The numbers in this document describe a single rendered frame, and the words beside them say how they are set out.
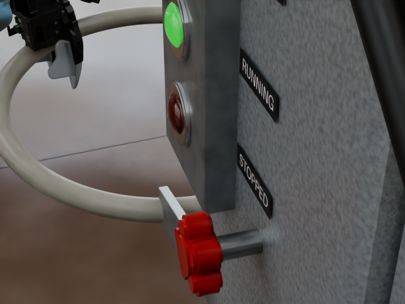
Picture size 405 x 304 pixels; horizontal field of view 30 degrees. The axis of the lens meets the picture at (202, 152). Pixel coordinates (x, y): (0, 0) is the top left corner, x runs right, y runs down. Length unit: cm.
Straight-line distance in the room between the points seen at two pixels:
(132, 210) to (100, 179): 170
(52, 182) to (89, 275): 131
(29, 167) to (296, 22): 71
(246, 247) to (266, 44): 10
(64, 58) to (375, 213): 99
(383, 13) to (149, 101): 283
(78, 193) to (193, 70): 57
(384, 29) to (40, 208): 233
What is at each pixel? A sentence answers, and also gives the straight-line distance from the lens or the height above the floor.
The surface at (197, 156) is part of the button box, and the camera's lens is 38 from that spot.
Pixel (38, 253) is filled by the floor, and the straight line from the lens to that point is 233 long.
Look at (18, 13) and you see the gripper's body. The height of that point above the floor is 106.
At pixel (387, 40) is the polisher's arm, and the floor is 144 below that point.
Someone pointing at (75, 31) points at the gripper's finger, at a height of 102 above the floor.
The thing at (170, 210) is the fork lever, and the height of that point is 99.
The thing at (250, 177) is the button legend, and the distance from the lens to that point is 36.
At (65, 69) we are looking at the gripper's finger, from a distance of 121.
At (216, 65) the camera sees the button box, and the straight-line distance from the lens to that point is 35.
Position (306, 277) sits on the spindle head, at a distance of 31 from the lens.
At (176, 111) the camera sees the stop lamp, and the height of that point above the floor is 132.
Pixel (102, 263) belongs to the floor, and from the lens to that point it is 226.
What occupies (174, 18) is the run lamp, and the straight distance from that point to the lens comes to 37.
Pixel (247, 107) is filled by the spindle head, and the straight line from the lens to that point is 35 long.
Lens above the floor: 152
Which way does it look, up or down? 34 degrees down
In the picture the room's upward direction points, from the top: straight up
